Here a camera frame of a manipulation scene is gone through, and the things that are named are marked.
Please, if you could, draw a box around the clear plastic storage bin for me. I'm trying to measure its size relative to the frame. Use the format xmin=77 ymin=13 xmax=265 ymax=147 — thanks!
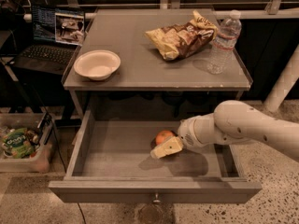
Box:
xmin=0 ymin=113 xmax=59 ymax=173

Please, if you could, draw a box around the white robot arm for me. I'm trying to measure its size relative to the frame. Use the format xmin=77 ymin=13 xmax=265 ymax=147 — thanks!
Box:
xmin=150 ymin=100 xmax=299 ymax=161

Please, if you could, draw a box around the yellow brown chip bag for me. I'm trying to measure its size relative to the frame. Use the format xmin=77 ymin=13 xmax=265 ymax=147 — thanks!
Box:
xmin=145 ymin=10 xmax=218 ymax=61

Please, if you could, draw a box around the black open laptop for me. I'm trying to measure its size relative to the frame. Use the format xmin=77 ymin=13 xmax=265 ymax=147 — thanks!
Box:
xmin=14 ymin=5 xmax=85 ymax=75

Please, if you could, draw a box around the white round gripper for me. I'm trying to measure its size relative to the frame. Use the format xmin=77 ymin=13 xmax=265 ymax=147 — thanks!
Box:
xmin=150 ymin=116 xmax=204 ymax=159

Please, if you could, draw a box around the white paper bowl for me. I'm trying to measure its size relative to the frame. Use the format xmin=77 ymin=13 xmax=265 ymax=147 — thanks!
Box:
xmin=74 ymin=50 xmax=121 ymax=81

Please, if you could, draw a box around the green snack bag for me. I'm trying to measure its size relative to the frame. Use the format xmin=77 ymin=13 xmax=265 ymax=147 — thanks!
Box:
xmin=2 ymin=128 xmax=34 ymax=159

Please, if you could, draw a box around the orange fruit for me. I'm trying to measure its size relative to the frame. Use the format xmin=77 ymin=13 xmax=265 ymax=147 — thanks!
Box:
xmin=155 ymin=130 xmax=175 ymax=145

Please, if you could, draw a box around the clear plastic water bottle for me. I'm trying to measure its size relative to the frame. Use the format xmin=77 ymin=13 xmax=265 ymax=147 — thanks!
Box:
xmin=207 ymin=10 xmax=242 ymax=75

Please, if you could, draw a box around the black floor cable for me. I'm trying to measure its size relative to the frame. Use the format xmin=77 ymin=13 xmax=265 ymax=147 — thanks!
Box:
xmin=40 ymin=109 xmax=87 ymax=224

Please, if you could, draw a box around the grey cabinet with counter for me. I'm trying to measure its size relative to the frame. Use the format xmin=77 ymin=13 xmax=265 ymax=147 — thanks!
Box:
xmin=63 ymin=9 xmax=252 ymax=116

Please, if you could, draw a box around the metal drawer knob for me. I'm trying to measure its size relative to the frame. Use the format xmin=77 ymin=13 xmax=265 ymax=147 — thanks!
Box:
xmin=152 ymin=194 xmax=161 ymax=204

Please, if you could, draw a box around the grey open top drawer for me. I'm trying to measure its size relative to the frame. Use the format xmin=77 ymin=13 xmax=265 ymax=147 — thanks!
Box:
xmin=49 ymin=111 xmax=262 ymax=203

